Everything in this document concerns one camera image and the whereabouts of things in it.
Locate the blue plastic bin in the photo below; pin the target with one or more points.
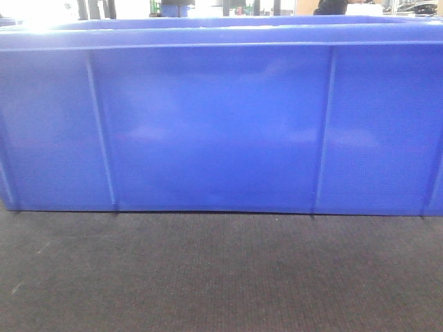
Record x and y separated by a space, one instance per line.
307 114

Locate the distant blue bin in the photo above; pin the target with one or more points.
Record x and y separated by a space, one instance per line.
176 10

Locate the dark textured conveyor mat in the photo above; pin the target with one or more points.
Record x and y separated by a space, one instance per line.
65 271

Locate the person in dark clothing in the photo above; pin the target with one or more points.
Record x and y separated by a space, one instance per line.
331 7

